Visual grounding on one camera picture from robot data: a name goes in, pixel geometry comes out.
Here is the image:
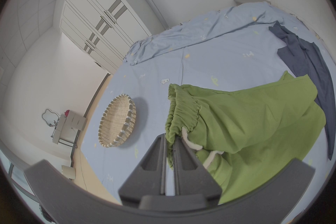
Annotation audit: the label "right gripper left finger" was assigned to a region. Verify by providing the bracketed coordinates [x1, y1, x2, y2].
[118, 133, 167, 209]

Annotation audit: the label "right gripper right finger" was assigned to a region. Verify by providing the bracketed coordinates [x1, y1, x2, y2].
[173, 136, 223, 209]

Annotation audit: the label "green shorts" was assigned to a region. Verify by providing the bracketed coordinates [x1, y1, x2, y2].
[165, 71, 326, 205]

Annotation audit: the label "round woven basket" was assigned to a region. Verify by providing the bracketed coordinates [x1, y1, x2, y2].
[98, 94, 137, 148]

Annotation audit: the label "bed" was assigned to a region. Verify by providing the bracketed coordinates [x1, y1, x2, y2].
[79, 0, 336, 205]

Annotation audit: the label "dark blue garment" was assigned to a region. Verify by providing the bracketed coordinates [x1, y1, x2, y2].
[268, 21, 334, 161]

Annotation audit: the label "white trash bin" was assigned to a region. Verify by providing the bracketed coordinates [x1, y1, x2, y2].
[62, 165, 76, 180]

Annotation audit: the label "white small table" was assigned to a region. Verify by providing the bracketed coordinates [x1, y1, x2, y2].
[51, 110, 87, 150]

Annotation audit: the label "pale blue quilt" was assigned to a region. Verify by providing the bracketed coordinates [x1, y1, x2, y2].
[123, 2, 289, 66]

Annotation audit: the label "cloud shaped wall mirror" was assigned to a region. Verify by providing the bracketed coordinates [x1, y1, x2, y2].
[42, 109, 61, 126]

